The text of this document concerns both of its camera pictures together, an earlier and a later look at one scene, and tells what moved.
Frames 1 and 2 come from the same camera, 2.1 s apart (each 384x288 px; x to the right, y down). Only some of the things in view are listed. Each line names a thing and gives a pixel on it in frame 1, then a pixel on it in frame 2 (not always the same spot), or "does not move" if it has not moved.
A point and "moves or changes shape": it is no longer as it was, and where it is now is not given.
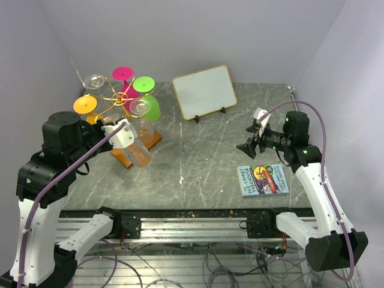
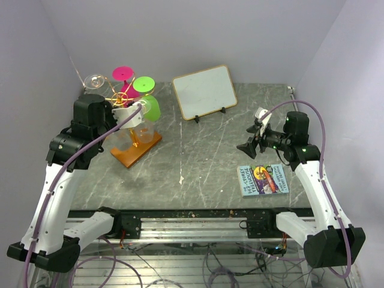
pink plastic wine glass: [128, 93] does not move
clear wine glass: [140, 155] moves or changes shape
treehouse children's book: [262, 179] does not move
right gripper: [249, 147] does not move
